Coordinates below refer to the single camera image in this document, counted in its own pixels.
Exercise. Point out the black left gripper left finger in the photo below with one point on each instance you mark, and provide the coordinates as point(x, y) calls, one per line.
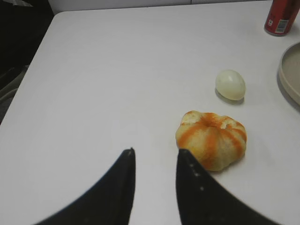
point(108, 202)

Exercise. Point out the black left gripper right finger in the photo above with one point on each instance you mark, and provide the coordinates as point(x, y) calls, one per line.
point(203, 201)

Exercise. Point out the beige plate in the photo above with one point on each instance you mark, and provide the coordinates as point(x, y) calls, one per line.
point(289, 72)

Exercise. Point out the orange striped peeled orange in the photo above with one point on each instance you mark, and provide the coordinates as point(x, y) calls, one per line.
point(215, 141)

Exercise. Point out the white egg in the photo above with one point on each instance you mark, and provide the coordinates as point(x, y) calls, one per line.
point(231, 85)

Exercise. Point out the red soda can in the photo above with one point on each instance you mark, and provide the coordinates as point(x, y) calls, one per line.
point(281, 16)

